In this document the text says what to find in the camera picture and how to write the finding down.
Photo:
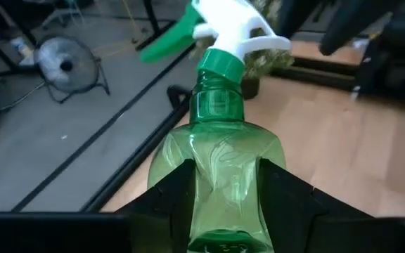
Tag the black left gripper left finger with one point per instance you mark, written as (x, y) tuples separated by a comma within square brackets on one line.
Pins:
[(167, 211)]

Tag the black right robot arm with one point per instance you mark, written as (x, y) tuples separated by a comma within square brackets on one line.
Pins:
[(396, 63)]

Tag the black desk leg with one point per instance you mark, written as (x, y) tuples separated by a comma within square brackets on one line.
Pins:
[(5, 38)]

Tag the grey floor fan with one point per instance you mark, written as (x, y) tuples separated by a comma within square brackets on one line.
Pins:
[(65, 66)]

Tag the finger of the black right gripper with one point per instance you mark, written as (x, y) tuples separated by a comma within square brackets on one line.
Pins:
[(353, 24), (295, 15)]

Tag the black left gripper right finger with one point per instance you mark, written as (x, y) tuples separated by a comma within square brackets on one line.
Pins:
[(287, 211)]

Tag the potted plant black pot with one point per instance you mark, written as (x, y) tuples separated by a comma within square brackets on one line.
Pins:
[(269, 63)]

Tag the black stand legs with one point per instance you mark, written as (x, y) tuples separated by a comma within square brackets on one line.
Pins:
[(155, 24)]

